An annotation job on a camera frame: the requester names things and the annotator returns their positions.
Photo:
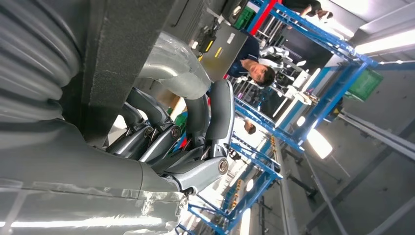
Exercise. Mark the round ceiling light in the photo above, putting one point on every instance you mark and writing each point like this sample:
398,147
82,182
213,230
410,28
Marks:
319,142

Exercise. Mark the green plastic crate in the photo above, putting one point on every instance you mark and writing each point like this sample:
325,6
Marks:
364,85
244,18

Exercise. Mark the strip ceiling light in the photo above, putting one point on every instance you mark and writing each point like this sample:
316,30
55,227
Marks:
385,42

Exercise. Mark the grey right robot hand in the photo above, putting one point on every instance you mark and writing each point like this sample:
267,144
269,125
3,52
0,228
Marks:
81,172

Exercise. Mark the grey board with labels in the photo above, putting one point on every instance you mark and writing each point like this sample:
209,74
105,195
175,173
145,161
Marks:
223,52

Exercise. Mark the person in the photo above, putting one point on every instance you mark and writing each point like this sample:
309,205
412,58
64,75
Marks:
298,4
250,127
259,73

